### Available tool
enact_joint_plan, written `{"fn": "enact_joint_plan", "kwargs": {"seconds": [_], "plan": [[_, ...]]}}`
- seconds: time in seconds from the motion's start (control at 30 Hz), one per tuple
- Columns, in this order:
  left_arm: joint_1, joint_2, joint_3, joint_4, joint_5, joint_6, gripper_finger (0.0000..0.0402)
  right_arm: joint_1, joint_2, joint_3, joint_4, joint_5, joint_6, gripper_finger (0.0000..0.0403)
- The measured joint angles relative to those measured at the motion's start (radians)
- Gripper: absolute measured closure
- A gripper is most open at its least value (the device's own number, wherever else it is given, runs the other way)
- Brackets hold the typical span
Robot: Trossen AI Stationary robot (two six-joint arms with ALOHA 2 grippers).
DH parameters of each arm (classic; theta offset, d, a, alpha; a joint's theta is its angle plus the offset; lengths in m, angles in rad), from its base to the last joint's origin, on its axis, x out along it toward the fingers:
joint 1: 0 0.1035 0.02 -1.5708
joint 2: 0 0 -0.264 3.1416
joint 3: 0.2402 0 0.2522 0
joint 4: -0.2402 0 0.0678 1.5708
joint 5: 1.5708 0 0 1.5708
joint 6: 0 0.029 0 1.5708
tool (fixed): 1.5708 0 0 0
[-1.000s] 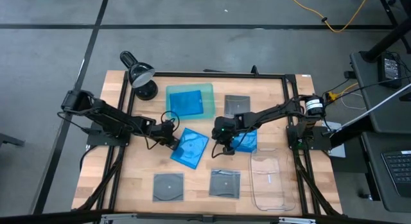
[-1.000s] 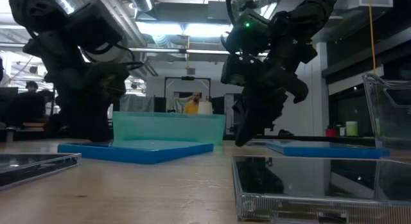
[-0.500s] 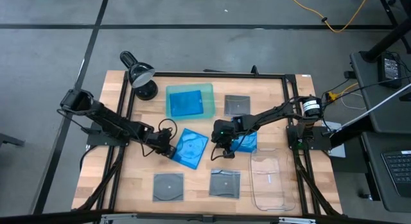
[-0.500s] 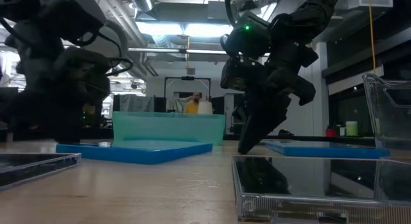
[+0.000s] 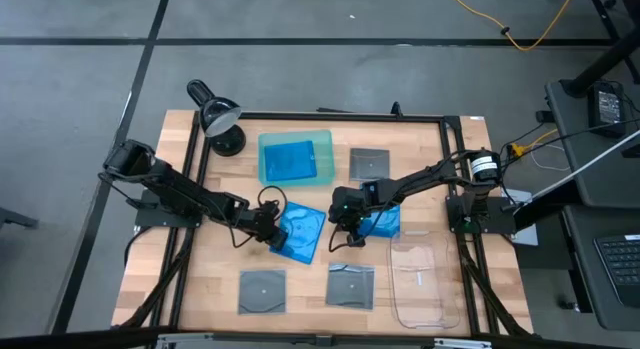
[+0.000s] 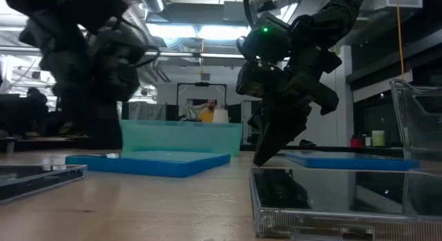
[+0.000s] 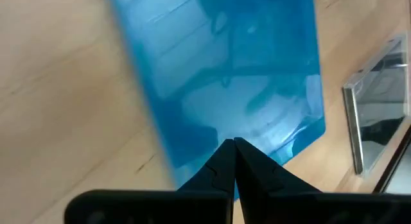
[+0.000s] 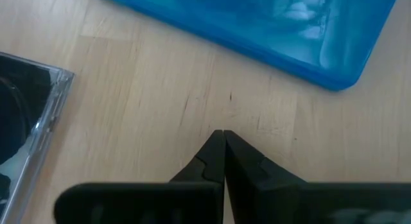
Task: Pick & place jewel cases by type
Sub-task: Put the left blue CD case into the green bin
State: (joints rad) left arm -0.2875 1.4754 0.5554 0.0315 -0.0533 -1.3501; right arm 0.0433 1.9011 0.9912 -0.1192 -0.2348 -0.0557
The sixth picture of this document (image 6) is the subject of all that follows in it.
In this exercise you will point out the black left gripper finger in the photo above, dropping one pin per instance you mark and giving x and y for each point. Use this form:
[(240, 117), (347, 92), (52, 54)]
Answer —
[(103, 127)]

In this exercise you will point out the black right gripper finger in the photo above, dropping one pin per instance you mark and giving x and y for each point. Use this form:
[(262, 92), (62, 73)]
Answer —
[(255, 122), (276, 137)]

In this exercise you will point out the black jewel case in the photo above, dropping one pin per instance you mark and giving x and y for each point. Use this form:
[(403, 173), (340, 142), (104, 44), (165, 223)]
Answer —
[(328, 192)]

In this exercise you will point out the clear CD case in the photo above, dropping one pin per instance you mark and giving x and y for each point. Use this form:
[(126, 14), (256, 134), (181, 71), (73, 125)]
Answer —
[(34, 180)]

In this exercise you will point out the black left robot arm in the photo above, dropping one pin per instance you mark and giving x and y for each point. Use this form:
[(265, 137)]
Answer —
[(69, 9)]

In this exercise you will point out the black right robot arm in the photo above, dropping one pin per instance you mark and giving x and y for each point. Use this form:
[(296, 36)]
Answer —
[(331, 20)]

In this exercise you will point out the black monitor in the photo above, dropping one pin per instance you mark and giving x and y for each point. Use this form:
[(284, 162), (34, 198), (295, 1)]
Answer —
[(235, 113)]

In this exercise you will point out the white paper roll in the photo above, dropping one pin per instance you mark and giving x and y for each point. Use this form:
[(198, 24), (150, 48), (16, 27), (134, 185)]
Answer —
[(220, 116)]

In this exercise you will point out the grey cloth cover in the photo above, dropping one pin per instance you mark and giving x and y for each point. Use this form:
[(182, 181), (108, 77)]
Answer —
[(146, 111)]

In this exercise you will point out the person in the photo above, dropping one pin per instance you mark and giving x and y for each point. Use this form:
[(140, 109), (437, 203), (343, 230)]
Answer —
[(31, 110), (207, 115)]

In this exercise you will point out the beige cloth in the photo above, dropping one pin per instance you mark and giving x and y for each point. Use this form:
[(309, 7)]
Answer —
[(191, 111)]

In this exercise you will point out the teal translucent plastic bin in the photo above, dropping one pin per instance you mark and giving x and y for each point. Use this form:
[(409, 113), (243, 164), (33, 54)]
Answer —
[(179, 137)]

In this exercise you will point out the red cup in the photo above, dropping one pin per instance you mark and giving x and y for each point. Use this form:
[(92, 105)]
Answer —
[(355, 142)]

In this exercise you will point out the small white bottle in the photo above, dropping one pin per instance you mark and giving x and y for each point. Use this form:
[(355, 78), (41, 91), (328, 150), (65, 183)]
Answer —
[(368, 141)]

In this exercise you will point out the pale green cup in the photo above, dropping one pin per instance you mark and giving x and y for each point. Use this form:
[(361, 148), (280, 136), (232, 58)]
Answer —
[(378, 138)]

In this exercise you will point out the ceiling light bar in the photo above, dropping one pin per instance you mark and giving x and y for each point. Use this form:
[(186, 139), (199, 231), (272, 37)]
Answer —
[(193, 54)]

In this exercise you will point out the clear plastic bin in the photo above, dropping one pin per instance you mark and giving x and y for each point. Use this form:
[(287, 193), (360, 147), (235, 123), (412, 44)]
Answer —
[(421, 123)]

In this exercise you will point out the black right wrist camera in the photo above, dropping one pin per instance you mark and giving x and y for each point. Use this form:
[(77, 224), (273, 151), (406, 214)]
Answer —
[(255, 78)]

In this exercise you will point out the black aluminium table frame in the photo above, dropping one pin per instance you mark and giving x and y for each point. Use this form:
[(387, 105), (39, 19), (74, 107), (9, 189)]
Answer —
[(52, 144)]

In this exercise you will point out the black background rig frame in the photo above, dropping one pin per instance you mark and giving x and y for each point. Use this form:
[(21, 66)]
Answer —
[(202, 84)]

